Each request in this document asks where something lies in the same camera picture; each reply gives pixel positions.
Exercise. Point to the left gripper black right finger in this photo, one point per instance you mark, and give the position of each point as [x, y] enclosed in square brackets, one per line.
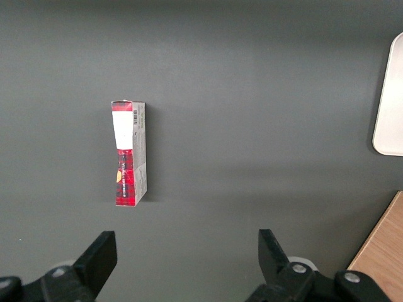
[274, 264]

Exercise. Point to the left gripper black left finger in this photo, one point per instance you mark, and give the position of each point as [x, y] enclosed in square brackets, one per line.
[94, 267]

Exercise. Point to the white rectangular tray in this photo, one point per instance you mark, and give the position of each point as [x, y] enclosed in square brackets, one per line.
[390, 110]

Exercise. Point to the red plaid cardboard box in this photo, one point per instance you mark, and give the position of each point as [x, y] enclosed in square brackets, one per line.
[126, 176]

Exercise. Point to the wooden board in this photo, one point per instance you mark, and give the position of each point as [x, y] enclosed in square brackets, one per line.
[384, 251]

